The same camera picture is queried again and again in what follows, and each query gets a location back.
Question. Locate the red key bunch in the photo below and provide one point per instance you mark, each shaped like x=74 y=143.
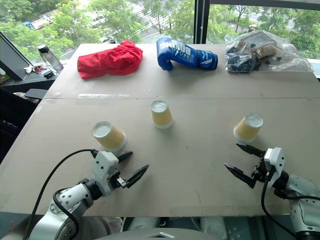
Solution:
x=38 y=68

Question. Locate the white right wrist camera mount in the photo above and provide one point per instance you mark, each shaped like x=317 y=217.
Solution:
x=275 y=160

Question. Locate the small black oval object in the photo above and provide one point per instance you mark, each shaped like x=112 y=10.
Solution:
x=47 y=73

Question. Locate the clear water bottle black cap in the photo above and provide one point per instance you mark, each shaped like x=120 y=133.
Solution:
x=51 y=60

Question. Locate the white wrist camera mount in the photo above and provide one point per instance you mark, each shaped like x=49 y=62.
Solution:
x=103 y=167
x=275 y=160

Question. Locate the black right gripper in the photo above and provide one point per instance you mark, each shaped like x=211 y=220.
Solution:
x=261 y=172

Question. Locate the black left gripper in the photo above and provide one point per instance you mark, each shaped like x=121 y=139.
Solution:
x=117 y=180

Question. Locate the crumpled red cloth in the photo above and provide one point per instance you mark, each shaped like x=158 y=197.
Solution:
x=110 y=60

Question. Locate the brown cardboard box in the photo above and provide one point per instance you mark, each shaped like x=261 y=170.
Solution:
x=262 y=47

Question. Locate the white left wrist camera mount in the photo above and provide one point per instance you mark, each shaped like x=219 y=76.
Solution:
x=103 y=167

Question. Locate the black window frame post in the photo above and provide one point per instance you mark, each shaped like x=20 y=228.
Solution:
x=201 y=20

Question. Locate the dark monitor screen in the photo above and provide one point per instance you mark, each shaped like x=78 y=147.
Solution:
x=12 y=60

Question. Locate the dark side table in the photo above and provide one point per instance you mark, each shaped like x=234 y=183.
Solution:
x=30 y=81

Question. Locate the blue boxing glove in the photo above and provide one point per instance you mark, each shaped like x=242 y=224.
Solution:
x=175 y=52

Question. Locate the clear plastic bag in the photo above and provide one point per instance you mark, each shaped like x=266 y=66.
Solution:
x=290 y=60

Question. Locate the yellow ribbed paper cup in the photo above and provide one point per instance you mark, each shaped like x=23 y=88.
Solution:
x=247 y=130
x=162 y=117
x=112 y=138

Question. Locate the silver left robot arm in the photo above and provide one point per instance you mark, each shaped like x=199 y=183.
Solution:
x=72 y=197

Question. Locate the grey rounded robot torso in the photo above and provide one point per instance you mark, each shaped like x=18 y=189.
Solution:
x=155 y=235

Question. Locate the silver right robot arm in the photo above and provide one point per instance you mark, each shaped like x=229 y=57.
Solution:
x=300 y=186

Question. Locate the black plastic parts pile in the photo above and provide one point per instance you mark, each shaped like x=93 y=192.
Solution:
x=237 y=63

